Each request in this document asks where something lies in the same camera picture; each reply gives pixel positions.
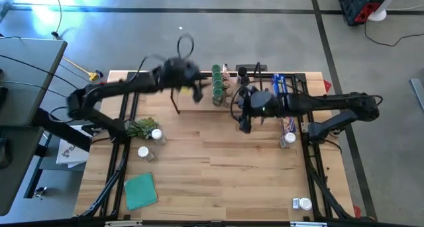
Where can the green-lidded oregano jar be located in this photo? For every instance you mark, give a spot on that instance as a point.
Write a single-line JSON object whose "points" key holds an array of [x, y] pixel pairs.
{"points": [[217, 76]]}

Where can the small glass jar yellow label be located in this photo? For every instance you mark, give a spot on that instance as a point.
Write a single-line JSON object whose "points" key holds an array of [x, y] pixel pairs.
{"points": [[228, 94]]}

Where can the red corner guard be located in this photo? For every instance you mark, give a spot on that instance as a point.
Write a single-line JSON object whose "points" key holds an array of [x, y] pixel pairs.
{"points": [[327, 85], [356, 211]]}

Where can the potted succulent black pot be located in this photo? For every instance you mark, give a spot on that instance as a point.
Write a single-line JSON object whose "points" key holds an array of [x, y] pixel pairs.
{"points": [[142, 127]]}

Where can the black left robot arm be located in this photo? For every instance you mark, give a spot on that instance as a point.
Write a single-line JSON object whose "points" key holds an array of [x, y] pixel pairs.
{"points": [[116, 88]]}

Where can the white-lidded bagel seasoning jar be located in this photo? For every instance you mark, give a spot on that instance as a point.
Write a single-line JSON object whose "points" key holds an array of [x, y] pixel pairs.
{"points": [[289, 137]]}

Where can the black-lidded spice jar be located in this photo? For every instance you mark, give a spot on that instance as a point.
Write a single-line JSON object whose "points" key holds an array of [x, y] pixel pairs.
{"points": [[245, 80]]}

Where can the blue plastic wrap box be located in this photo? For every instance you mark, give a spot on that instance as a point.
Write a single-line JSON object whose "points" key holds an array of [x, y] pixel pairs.
{"points": [[280, 84]]}

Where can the orange-brown spice jar black lid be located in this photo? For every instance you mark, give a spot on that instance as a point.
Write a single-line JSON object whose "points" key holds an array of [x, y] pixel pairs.
{"points": [[242, 71]]}

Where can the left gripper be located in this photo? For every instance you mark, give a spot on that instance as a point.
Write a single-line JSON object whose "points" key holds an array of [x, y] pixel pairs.
{"points": [[180, 73]]}

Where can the metal clamp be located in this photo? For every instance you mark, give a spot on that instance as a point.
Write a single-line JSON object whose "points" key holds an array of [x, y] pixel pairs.
{"points": [[39, 192]]}

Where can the white fan base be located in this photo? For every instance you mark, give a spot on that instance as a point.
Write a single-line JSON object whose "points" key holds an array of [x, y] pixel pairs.
{"points": [[377, 16]]}

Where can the grey metal bar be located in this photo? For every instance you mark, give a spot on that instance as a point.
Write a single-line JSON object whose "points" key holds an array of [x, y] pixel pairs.
{"points": [[418, 94]]}

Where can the green cloth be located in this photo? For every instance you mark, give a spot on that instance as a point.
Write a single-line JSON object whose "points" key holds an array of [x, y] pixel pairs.
{"points": [[140, 191]]}

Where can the small glass saffron jar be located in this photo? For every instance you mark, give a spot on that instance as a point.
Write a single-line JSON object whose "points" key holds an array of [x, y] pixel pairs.
{"points": [[226, 76]]}

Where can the red black tool case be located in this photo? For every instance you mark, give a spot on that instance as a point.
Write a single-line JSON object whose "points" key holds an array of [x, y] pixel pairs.
{"points": [[356, 3]]}

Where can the black table frame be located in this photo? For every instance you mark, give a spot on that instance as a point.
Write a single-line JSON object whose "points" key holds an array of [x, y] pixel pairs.
{"points": [[308, 174]]}

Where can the small clear glass jar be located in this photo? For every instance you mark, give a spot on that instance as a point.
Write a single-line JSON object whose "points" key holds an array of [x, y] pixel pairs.
{"points": [[227, 84], [225, 68]]}

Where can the white paper with logo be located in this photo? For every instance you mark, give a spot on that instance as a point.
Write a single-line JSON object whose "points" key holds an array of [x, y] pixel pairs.
{"points": [[71, 155]]}

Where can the grey desk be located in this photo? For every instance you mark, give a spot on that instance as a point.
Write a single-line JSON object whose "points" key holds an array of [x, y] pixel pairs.
{"points": [[16, 174], [30, 74]]}

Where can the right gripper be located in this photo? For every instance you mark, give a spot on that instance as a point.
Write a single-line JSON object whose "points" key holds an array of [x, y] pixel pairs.
{"points": [[265, 104]]}

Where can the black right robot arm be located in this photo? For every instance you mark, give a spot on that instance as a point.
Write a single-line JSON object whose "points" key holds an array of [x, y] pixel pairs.
{"points": [[331, 103]]}

